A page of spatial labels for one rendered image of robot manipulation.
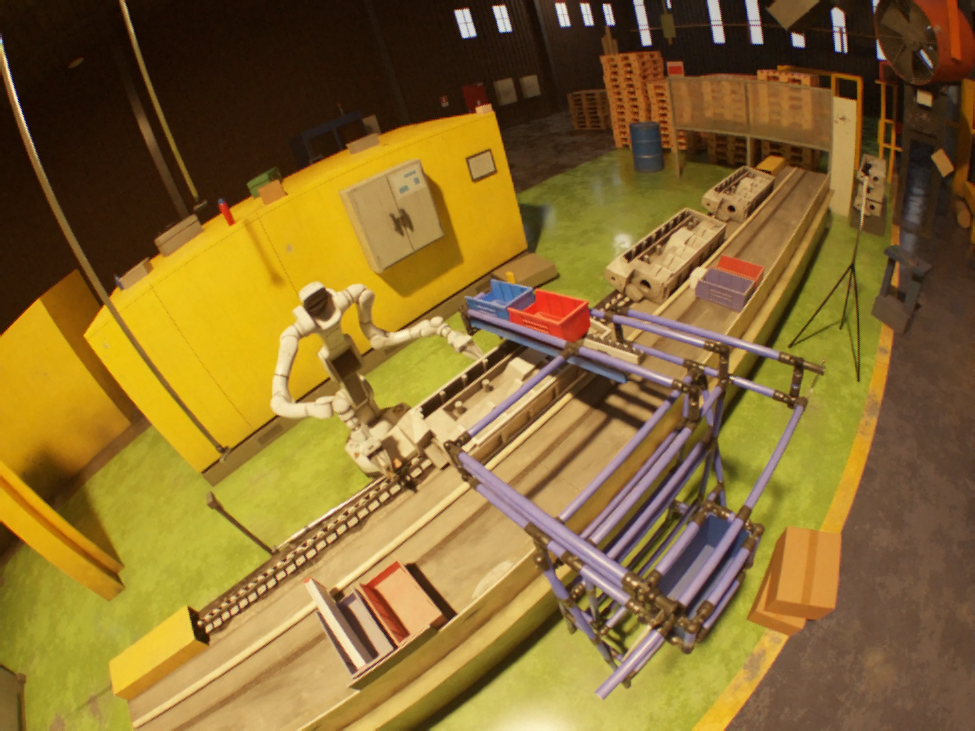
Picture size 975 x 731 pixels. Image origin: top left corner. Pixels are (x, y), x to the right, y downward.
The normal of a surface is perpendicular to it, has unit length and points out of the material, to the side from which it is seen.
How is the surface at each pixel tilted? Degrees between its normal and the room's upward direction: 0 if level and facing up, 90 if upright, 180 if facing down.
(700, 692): 0
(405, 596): 0
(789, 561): 0
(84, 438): 90
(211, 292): 90
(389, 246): 90
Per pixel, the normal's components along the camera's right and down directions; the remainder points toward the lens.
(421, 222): 0.63, 0.36
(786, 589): -0.25, -0.74
